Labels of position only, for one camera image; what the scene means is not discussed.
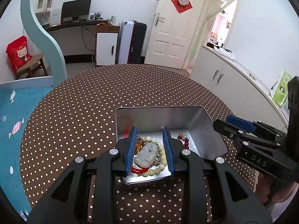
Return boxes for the red cat print bag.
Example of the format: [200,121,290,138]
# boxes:
[6,36,32,73]

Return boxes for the red bead bracelet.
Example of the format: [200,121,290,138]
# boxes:
[176,132,190,150]

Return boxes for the brown polka dot tablecloth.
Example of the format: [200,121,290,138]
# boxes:
[19,63,258,224]

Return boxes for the silver door handle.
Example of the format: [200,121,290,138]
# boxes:
[154,13,165,26]

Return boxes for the white jade carved pendant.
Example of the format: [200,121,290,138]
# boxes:
[133,142,158,168]

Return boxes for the white wall cabinets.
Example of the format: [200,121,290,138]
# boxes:
[190,46,288,132]

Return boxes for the dark wooden desk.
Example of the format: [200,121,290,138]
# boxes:
[42,19,113,32]

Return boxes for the cream bead bracelet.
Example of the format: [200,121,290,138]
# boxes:
[136,136,168,177]

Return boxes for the wooden stool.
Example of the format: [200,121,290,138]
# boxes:
[15,53,48,79]

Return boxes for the red heart door decoration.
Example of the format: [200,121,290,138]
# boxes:
[171,0,193,14]

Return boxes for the teal candy print bedspread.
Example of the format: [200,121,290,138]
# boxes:
[1,88,52,220]

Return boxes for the grey metal storage box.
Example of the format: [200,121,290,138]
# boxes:
[115,106,229,179]

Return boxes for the teal curved partition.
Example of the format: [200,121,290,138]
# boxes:
[20,0,67,85]

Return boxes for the black computer monitor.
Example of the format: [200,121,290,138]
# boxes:
[61,0,92,23]

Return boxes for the small silver chain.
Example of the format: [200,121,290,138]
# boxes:
[152,149,163,166]

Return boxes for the white panel door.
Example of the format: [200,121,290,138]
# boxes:
[144,0,204,69]

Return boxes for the person's right hand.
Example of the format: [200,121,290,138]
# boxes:
[254,170,298,207]

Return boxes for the white small cabinet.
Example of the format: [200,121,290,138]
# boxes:
[95,25,120,67]

